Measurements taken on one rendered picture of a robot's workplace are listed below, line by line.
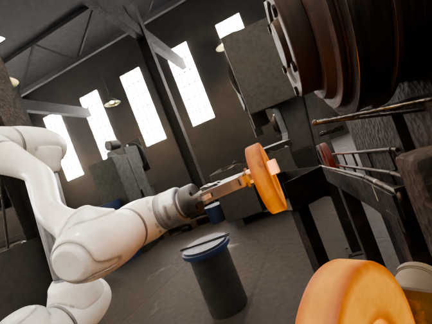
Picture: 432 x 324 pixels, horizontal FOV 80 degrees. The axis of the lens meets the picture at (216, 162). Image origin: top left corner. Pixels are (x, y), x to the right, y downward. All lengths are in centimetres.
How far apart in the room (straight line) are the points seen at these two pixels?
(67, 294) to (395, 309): 96
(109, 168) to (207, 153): 748
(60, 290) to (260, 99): 281
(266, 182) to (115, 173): 363
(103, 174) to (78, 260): 368
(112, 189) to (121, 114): 903
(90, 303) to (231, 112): 1020
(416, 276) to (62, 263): 50
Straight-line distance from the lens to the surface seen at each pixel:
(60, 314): 106
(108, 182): 413
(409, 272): 41
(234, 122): 1086
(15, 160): 88
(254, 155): 52
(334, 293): 23
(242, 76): 336
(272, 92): 333
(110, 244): 51
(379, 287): 28
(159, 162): 1202
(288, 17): 61
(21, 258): 339
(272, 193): 50
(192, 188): 60
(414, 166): 48
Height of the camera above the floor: 90
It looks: 1 degrees down
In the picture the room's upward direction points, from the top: 21 degrees counter-clockwise
